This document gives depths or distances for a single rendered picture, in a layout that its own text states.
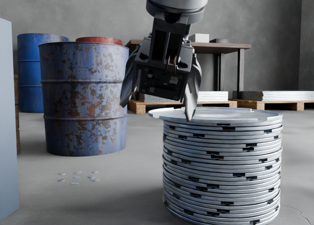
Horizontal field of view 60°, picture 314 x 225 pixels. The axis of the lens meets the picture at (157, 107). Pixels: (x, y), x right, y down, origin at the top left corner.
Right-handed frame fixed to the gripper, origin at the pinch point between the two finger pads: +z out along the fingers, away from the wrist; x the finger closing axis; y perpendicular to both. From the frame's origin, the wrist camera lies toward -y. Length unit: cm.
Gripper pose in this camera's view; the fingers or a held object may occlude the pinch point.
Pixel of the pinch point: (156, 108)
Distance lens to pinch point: 47.9
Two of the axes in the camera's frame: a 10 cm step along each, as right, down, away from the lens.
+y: -1.7, 6.6, -7.4
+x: 9.8, 2.1, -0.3
